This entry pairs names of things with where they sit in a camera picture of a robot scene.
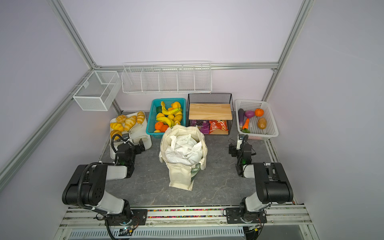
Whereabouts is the yellow banana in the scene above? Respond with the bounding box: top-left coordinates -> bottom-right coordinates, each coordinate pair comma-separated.
161,101 -> 181,116

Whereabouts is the beige canvas tote bag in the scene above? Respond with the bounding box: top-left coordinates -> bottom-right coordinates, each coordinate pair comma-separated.
159,125 -> 208,191

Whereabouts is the purple onion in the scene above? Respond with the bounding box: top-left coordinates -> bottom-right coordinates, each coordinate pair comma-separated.
245,111 -> 255,119

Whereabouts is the croissant bread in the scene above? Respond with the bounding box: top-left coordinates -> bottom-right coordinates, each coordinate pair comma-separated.
110,130 -> 123,141
116,115 -> 127,124
110,123 -> 125,132

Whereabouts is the croissant bread bottom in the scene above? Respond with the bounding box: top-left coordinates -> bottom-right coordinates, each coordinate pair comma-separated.
110,130 -> 123,141

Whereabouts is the orange fruit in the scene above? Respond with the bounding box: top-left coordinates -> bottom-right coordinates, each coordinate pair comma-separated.
172,102 -> 181,109

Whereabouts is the striped bread loaf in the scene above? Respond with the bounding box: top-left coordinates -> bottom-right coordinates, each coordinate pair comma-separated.
124,116 -> 137,132

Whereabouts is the orange carrot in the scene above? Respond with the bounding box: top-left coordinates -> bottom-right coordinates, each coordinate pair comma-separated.
242,119 -> 250,130

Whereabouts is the teal plastic fruit basket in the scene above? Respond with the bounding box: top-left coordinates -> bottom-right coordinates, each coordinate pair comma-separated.
146,98 -> 187,139

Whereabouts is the white mesh wall box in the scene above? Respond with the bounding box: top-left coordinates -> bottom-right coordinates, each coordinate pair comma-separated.
73,71 -> 122,112

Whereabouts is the white plastic grocery bag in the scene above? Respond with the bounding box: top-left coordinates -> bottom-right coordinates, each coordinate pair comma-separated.
165,135 -> 203,166

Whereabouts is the purple snack bag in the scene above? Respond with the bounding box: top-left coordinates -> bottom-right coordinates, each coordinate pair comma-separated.
190,120 -> 210,135

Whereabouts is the red chips bag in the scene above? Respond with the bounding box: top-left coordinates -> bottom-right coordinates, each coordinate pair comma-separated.
209,121 -> 229,135

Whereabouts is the white bread tray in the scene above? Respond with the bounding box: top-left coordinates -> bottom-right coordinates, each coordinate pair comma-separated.
109,112 -> 152,160

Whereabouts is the croissant bread left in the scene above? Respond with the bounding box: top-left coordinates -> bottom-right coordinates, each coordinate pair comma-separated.
110,123 -> 125,132

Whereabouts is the orange pumpkin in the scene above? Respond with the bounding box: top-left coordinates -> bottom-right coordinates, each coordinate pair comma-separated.
255,109 -> 264,117

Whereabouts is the croissant bread top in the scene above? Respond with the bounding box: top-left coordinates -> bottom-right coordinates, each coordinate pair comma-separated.
116,115 -> 127,124

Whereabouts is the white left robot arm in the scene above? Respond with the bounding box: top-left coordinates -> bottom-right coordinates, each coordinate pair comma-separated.
62,134 -> 146,226

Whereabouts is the white wire wall rack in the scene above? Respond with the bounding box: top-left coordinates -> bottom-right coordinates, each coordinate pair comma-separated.
122,61 -> 213,94

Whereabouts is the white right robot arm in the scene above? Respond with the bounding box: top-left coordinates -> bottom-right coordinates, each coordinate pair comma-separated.
229,134 -> 294,224

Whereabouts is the white plastic vegetable basket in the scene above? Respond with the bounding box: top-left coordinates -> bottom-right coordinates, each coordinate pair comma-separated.
235,99 -> 279,140

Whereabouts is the black mesh wooden shelf rack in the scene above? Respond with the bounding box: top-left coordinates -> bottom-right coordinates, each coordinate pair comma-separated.
187,93 -> 234,135

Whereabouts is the striped bread right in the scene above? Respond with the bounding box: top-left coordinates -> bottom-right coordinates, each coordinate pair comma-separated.
137,111 -> 146,125

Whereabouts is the brown potato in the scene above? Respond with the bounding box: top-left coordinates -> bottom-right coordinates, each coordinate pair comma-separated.
257,118 -> 267,130

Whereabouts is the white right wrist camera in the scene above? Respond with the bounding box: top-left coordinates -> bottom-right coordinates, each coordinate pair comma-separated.
237,134 -> 246,150

